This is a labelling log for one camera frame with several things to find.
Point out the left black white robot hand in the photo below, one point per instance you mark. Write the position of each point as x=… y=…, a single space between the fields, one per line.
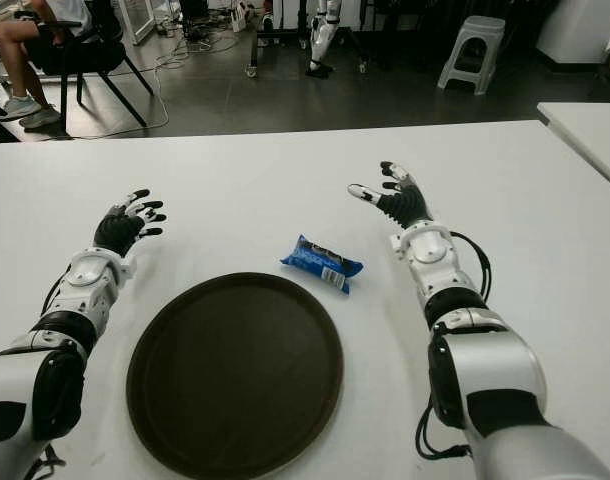
x=114 y=232

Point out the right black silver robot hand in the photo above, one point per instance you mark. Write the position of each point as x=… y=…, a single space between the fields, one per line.
x=407 y=205

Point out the blue Oreo cookie packet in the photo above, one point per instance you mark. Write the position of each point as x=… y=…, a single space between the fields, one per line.
x=310 y=260

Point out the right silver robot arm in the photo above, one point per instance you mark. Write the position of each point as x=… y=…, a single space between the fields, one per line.
x=485 y=365

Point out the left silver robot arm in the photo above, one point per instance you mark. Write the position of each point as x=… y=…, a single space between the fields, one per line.
x=77 y=292

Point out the black office chair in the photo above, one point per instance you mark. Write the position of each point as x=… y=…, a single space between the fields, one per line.
x=100 y=50

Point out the round dark brown tray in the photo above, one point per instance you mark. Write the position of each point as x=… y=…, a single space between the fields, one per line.
x=235 y=375

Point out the white humanoid robot leg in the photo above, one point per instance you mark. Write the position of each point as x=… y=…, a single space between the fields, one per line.
x=321 y=37

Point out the grey plastic stool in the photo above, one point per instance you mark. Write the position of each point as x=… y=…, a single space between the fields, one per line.
x=480 y=27

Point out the white side table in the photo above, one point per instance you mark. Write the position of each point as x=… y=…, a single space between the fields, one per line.
x=590 y=130

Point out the seated person with bare legs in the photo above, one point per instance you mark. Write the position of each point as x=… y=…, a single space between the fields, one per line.
x=15 y=45

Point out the white framed panel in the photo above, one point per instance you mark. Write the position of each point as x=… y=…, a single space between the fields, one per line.
x=142 y=20

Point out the white cabinet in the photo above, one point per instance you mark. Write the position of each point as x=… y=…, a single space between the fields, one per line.
x=575 y=30

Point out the white bag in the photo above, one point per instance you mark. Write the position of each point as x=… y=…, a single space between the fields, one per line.
x=240 y=17

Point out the black wheeled metal frame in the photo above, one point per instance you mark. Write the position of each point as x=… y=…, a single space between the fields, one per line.
x=253 y=45

